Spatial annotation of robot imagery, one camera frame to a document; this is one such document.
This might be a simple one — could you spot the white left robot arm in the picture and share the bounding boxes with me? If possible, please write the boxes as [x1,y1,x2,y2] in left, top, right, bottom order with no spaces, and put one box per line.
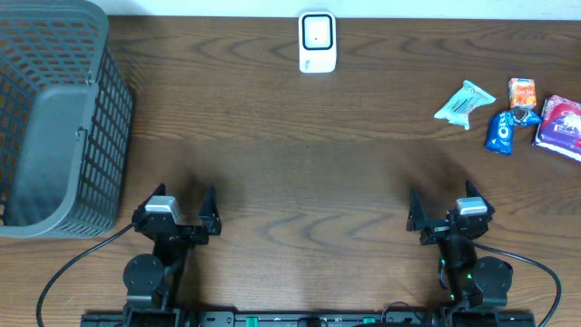
[123,184,222,326]

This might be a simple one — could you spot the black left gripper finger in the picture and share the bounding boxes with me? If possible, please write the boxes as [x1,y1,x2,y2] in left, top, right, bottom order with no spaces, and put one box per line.
[145,183,166,203]
[198,185,222,230]

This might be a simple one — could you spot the white barcode scanner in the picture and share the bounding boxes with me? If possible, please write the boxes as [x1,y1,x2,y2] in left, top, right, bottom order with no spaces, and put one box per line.
[298,11,338,74]

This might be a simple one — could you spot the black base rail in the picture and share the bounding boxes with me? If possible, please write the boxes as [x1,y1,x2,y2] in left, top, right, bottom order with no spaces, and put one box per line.
[80,311,535,327]

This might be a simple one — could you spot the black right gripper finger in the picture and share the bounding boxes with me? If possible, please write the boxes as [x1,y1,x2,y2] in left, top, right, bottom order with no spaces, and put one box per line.
[406,188,426,232]
[465,180,482,198]

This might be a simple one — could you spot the blue Oreo cookie pack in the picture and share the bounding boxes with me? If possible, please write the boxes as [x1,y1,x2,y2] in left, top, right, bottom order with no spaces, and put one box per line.
[485,108,543,156]

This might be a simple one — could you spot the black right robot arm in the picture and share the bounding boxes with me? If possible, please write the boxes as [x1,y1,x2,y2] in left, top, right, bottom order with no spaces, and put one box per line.
[406,181,514,311]

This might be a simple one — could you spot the grey plastic mesh basket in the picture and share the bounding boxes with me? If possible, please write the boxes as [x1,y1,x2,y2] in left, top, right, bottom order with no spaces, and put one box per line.
[1,1,133,239]

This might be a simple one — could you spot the red purple Carefree pack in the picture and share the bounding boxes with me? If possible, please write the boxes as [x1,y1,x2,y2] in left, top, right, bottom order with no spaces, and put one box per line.
[533,95,580,162]

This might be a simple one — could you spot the mint green wipes pack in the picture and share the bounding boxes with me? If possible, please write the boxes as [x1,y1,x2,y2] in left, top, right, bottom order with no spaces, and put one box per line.
[434,80,496,130]

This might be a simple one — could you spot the orange tissue pack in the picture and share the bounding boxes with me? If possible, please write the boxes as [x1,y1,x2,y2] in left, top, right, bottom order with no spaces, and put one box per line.
[508,78,537,109]

